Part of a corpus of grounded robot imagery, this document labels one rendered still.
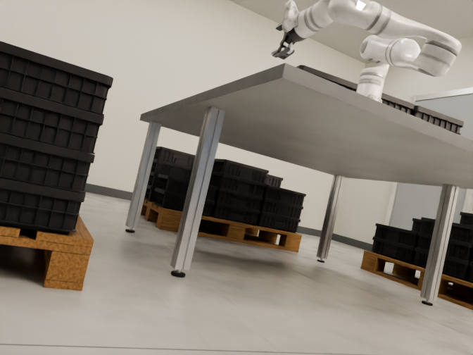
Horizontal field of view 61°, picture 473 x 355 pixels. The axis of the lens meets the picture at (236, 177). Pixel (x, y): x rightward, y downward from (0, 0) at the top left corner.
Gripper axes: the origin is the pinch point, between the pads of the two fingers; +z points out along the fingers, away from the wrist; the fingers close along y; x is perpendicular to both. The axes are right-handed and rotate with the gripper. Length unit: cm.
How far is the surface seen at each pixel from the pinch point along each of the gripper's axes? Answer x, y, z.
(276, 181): -141, -10, 201
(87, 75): 53, -30, 5
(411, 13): -275, 213, 189
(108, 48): 10, 118, 360
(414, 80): -359, 176, 243
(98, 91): 49, -32, 6
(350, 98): -10.2, -22.5, -27.5
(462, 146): -59, -23, -29
